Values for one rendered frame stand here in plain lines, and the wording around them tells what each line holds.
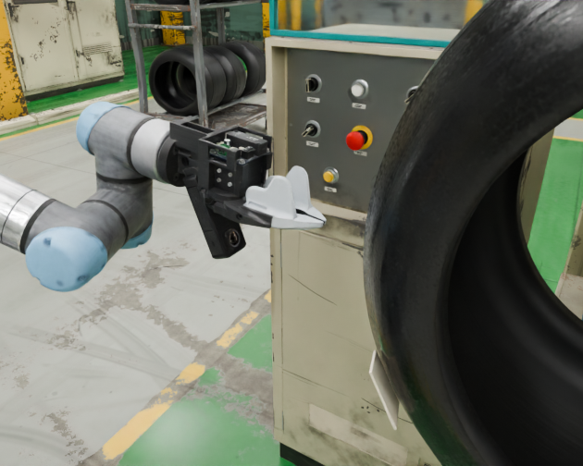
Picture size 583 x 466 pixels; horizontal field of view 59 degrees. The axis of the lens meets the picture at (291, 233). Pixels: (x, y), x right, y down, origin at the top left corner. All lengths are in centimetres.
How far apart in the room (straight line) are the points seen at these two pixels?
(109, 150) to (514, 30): 51
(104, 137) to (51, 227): 14
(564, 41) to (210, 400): 180
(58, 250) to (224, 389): 148
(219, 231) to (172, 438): 132
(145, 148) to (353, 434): 108
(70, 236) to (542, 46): 49
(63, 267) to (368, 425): 102
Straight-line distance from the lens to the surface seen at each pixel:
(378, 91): 110
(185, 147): 63
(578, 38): 33
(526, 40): 34
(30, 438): 205
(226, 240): 65
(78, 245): 62
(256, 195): 58
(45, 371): 229
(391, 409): 50
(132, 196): 73
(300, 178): 58
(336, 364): 138
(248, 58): 481
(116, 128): 70
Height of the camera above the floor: 139
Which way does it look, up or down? 27 degrees down
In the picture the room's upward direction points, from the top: straight up
